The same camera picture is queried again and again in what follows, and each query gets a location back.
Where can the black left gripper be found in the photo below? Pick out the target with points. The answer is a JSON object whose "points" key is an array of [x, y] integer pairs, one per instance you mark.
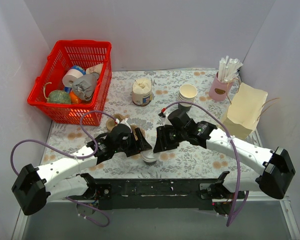
{"points": [[134, 146]]}

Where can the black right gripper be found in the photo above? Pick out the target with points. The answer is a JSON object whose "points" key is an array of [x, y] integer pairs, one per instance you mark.
{"points": [[168, 137]]}

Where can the white cup lid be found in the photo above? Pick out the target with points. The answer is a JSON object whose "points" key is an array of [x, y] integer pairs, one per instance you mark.
{"points": [[149, 154]]}

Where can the black paper coffee cup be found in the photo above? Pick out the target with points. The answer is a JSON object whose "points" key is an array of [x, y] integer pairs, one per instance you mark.
{"points": [[150, 161]]}

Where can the brown pulp cup carrier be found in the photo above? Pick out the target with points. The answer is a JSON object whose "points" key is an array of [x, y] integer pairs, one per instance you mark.
{"points": [[111, 123]]}

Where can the kraft paper bag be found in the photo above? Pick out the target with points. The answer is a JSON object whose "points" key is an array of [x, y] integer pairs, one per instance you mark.
{"points": [[242, 115]]}

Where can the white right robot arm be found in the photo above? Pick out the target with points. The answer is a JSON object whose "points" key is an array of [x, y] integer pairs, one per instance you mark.
{"points": [[273, 170]]}

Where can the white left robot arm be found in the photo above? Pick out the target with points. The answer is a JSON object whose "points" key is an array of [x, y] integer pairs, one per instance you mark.
{"points": [[62, 172]]}

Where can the napkin pack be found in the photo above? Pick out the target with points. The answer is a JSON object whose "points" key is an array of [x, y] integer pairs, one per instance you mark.
{"points": [[142, 91]]}

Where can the floral patterned table mat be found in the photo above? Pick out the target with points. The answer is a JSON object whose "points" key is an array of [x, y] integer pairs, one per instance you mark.
{"points": [[186, 161]]}

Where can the stack of paper cups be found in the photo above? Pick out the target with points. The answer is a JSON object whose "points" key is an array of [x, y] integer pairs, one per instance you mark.
{"points": [[187, 93]]}

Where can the pink straw holder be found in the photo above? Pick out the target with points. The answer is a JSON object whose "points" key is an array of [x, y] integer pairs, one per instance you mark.
{"points": [[219, 90]]}

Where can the orange fruit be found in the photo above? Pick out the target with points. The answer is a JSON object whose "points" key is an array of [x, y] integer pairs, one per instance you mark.
{"points": [[74, 98]]}

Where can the grey crumpled cloth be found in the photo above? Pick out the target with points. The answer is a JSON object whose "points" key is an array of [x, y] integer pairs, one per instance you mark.
{"points": [[84, 86]]}

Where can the beige floral pouch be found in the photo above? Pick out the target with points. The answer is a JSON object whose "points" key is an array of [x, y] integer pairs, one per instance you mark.
{"points": [[95, 69]]}

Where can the green twine ball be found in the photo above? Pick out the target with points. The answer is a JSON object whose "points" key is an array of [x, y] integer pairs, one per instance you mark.
{"points": [[59, 97]]}

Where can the white tape roll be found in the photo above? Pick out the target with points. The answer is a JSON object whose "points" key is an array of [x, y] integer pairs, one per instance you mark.
{"points": [[70, 77]]}

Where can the red plastic basket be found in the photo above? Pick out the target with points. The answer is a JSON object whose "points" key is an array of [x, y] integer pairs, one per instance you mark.
{"points": [[68, 61]]}

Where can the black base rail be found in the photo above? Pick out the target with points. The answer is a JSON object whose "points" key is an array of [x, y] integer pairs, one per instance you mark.
{"points": [[134, 193]]}

